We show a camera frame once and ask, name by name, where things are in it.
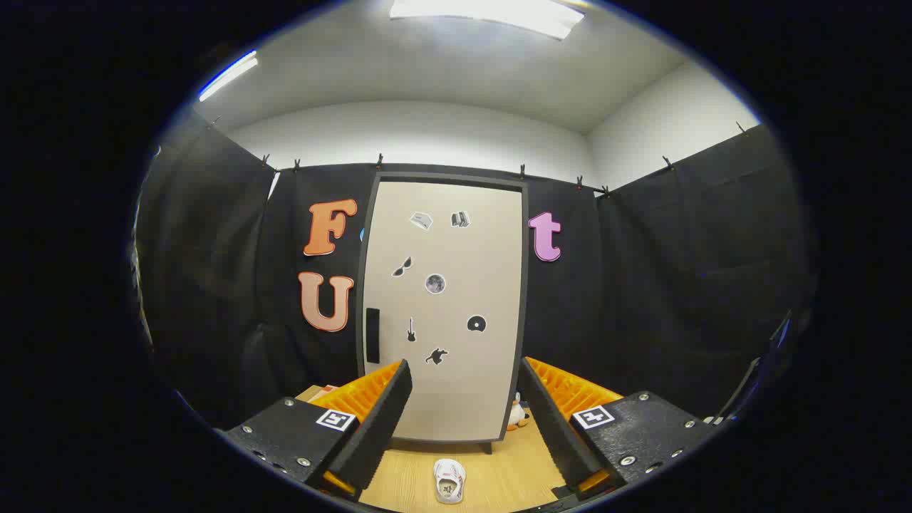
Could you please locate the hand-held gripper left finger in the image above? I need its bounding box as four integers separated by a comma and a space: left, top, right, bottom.
214, 358, 414, 503

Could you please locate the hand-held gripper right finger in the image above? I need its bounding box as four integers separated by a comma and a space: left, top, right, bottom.
517, 356, 720, 499

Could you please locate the beige shoe cabinet door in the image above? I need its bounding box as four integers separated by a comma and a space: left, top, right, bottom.
363, 180, 524, 442

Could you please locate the white canvas shoe red logo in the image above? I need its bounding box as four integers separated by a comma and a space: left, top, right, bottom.
433, 458, 467, 505

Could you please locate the grey shoe cabinet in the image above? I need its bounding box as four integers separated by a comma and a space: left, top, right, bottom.
355, 171, 529, 455

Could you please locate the penguin plush toy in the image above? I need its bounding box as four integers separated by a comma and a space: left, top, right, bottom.
507, 393, 532, 432

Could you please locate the black backdrop cloth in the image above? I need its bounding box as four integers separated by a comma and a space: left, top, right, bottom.
132, 107, 813, 435

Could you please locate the narrow ceiling light strip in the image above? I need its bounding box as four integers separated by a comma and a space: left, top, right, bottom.
198, 50, 259, 103

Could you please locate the wide ceiling light panel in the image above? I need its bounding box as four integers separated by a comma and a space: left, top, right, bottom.
388, 0, 586, 41

